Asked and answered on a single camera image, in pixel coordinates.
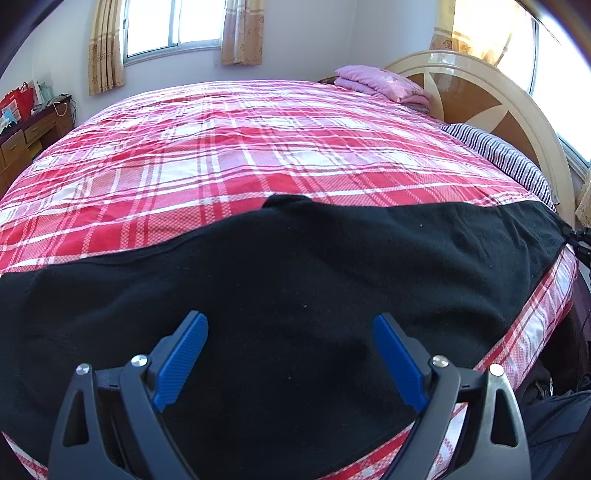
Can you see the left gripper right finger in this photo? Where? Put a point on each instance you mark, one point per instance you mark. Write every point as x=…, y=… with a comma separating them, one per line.
x=492, y=442

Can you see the black pants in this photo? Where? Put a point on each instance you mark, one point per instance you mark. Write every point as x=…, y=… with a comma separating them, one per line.
x=290, y=384

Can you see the red plaid bed cover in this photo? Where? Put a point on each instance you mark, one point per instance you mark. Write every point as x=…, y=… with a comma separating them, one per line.
x=162, y=163

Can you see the folded pink blanket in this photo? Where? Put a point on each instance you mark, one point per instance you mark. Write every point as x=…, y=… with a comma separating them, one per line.
x=385, y=84

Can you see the cream wooden headboard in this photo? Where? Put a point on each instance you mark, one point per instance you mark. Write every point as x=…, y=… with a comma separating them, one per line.
x=469, y=90

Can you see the left beige curtain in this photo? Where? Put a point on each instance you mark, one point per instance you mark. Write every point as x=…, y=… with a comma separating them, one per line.
x=105, y=50

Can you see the dark blue person clothing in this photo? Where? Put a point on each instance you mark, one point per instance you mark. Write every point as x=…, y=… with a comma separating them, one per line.
x=557, y=426

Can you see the beige curtain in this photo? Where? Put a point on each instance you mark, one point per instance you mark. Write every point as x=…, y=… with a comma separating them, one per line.
x=242, y=33
x=105, y=50

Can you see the red gift bag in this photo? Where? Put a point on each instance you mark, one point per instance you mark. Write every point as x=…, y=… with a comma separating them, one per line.
x=19, y=102

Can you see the striped pillow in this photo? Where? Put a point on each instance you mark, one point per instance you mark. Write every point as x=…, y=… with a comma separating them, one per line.
x=505, y=157

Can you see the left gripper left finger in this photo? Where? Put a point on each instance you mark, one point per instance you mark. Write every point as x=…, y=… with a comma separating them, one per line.
x=110, y=423

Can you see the right beige curtain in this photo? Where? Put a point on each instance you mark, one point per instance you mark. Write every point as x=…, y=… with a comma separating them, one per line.
x=242, y=33

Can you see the window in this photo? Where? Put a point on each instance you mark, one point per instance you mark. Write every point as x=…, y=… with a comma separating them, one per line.
x=153, y=29

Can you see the wooden desk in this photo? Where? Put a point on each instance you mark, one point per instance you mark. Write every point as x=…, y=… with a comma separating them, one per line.
x=25, y=141

